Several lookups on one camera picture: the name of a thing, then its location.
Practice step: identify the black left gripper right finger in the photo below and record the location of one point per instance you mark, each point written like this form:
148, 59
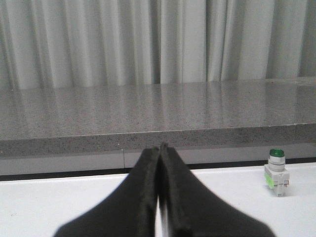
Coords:
189, 209

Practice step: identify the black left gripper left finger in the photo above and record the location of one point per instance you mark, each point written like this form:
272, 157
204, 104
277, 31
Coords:
129, 211

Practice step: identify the grey stone counter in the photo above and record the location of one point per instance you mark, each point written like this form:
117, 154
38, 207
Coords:
97, 128

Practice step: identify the grey pleated curtain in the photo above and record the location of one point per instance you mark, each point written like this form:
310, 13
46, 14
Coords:
66, 43

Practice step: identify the green pushbutton switch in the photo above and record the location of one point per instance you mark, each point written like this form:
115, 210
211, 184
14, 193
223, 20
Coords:
276, 175

